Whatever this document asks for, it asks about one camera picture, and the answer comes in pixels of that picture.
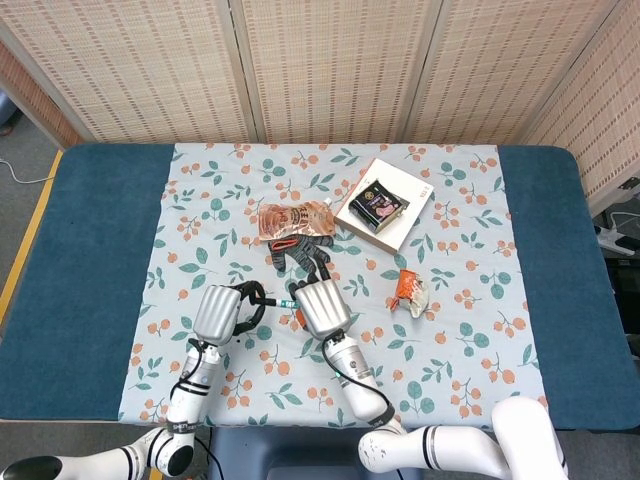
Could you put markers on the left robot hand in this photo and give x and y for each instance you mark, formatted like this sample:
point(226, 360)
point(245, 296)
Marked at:
point(215, 312)

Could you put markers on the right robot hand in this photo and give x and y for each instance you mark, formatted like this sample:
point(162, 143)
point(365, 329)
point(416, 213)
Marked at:
point(322, 307)

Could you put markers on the green white marker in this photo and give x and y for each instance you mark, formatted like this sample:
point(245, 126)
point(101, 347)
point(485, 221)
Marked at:
point(286, 303)

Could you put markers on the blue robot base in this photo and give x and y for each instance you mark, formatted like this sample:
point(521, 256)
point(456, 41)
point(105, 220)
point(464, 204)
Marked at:
point(300, 455)

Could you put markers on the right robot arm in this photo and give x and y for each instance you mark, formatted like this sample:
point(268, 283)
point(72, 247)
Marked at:
point(450, 442)

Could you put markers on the crumpled orange white wrapper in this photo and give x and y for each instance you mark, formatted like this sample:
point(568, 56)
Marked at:
point(407, 292)

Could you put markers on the floral tablecloth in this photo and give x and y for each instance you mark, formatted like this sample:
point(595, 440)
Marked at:
point(350, 220)

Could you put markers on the orange foil snack pouch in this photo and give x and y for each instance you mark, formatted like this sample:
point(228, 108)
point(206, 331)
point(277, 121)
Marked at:
point(290, 220)

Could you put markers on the black luncheon meat can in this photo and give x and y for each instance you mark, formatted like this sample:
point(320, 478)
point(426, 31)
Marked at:
point(377, 205)

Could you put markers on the white flat box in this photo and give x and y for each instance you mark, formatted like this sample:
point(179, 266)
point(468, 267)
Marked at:
point(400, 182)

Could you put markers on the woven bamboo screen panel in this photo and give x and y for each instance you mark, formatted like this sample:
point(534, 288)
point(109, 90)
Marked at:
point(605, 115)
point(35, 100)
point(335, 70)
point(505, 70)
point(135, 70)

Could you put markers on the white power strip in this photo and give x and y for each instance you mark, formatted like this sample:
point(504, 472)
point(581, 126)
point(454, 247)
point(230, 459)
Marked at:
point(612, 237)

